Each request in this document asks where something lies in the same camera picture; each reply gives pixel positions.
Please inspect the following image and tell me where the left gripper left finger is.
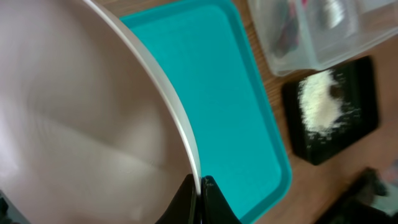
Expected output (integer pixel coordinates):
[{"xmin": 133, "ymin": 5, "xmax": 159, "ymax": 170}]
[{"xmin": 155, "ymin": 174, "xmax": 197, "ymax": 224}]

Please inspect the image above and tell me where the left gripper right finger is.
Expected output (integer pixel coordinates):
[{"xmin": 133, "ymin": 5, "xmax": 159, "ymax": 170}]
[{"xmin": 200, "ymin": 175, "xmax": 241, "ymax": 224}]

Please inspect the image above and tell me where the large white plate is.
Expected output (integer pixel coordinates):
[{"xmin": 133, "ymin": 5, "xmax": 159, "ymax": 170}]
[{"xmin": 1, "ymin": 0, "xmax": 201, "ymax": 223}]

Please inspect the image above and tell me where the red snack wrapper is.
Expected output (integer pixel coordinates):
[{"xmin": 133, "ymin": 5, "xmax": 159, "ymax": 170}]
[{"xmin": 274, "ymin": 1, "xmax": 300, "ymax": 58}]

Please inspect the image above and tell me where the white tissue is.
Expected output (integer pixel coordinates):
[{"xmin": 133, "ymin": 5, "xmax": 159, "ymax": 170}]
[{"xmin": 322, "ymin": 0, "xmax": 345, "ymax": 29}]

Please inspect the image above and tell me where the rice pile with food scrap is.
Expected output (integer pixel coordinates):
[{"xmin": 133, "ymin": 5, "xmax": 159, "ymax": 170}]
[{"xmin": 298, "ymin": 69, "xmax": 360, "ymax": 140}]

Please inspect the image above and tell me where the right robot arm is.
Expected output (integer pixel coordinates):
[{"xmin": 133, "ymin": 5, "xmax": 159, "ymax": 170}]
[{"xmin": 315, "ymin": 168, "xmax": 397, "ymax": 224}]

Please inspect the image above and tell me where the black tray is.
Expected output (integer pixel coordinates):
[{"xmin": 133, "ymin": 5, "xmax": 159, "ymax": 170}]
[{"xmin": 281, "ymin": 55, "xmax": 381, "ymax": 166}]

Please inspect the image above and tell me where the teal serving tray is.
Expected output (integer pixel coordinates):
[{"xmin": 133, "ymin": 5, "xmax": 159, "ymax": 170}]
[{"xmin": 121, "ymin": 0, "xmax": 292, "ymax": 223}]

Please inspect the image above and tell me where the clear plastic bin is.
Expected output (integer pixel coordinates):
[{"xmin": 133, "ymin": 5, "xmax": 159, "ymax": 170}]
[{"xmin": 248, "ymin": 0, "xmax": 397, "ymax": 77}]

